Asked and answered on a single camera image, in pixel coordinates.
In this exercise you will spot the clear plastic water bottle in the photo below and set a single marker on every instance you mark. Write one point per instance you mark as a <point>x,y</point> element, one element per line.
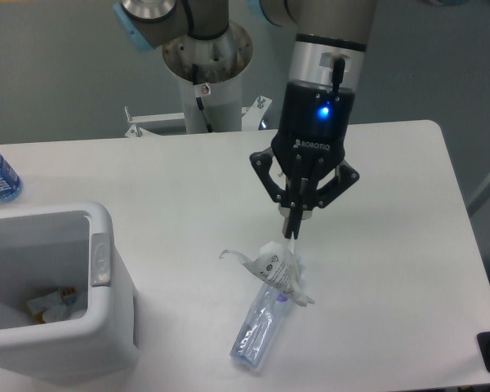
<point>265,314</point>

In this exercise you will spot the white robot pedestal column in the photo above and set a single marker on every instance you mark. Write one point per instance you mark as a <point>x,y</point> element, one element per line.
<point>210,69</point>

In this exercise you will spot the white paper wrapper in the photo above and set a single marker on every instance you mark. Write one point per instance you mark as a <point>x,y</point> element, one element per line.
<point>277,265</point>

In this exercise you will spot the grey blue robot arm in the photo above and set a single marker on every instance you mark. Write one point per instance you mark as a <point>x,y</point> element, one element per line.
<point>330,43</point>

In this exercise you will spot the trash pieces inside can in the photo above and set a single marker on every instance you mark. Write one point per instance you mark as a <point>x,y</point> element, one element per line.
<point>62,304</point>

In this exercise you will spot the white plastic trash can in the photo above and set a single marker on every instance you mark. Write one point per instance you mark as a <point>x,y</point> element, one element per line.
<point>71,245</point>

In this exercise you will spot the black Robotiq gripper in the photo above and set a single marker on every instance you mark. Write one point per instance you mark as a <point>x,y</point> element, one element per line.
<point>309,144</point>

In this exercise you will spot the white pedestal base frame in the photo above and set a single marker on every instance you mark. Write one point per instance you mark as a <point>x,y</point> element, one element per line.
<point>201,118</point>

